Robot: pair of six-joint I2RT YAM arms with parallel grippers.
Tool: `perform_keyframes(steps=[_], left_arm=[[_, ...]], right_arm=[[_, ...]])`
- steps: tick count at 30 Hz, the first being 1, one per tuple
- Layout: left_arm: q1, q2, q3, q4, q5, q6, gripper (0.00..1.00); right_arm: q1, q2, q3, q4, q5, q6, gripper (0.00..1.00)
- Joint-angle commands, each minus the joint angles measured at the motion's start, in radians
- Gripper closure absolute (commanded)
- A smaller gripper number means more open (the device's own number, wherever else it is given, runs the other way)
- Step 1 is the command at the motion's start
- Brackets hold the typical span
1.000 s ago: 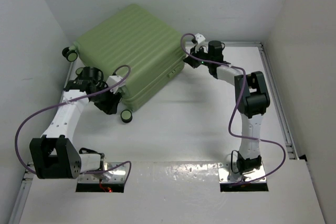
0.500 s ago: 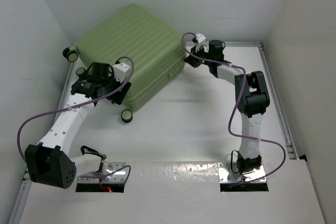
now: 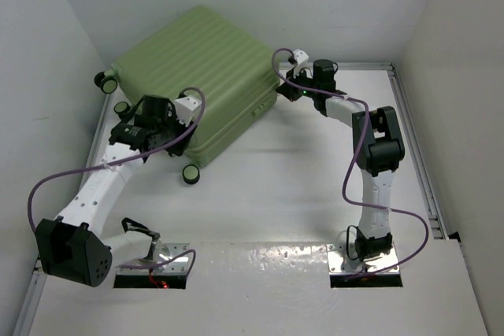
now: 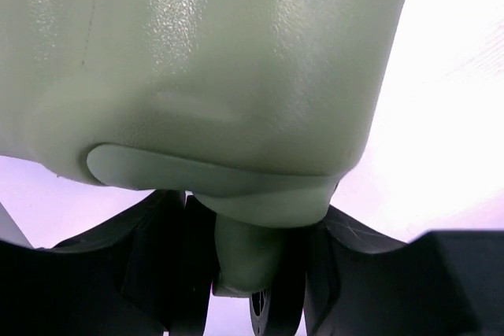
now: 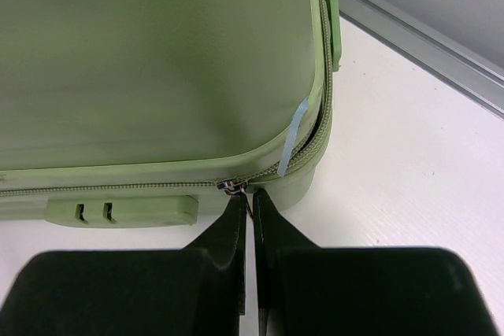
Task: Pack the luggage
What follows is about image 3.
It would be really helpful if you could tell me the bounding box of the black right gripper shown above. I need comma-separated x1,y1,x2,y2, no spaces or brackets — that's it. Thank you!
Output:
280,65,321,102

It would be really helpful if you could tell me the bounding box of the green suitcase with blue lining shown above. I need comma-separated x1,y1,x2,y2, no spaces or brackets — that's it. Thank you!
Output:
94,6,279,168

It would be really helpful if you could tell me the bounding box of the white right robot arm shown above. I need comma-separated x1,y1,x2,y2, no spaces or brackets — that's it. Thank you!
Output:
276,57,406,261

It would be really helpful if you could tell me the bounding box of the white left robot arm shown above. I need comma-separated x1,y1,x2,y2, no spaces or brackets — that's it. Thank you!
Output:
29,87,206,287

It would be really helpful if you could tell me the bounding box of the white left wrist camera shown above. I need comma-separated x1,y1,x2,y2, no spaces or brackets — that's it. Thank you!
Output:
173,95,204,127

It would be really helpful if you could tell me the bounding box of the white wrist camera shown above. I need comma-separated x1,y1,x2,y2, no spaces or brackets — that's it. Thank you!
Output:
288,49,309,77
173,95,204,127

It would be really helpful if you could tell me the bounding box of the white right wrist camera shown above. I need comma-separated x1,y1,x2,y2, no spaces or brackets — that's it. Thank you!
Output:
288,49,309,77

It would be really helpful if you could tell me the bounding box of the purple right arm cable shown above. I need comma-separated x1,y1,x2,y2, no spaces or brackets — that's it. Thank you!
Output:
271,47,430,279

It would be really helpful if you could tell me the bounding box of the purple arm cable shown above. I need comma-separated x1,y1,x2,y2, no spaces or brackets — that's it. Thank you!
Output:
271,47,430,279
27,86,207,274

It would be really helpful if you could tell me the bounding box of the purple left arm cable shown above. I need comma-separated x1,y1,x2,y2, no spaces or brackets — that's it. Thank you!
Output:
27,86,207,274

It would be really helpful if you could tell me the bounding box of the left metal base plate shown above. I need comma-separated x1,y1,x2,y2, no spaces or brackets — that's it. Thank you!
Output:
116,243,195,276

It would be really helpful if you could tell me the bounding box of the metal base plate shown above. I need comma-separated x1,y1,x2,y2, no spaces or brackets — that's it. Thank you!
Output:
326,242,399,276
116,243,195,276

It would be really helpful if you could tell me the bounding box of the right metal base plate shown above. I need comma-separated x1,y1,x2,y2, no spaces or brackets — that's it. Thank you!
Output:
326,242,399,276

